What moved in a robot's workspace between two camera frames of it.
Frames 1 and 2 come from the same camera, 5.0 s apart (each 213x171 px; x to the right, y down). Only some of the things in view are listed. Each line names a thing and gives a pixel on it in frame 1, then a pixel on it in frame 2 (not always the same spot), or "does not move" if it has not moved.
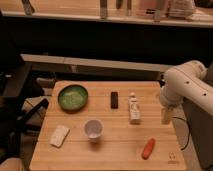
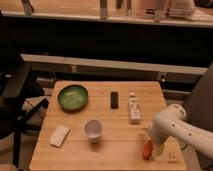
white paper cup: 93,129 does not move
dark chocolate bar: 114,100 does not move
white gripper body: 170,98 -> 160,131
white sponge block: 59,135 does not move
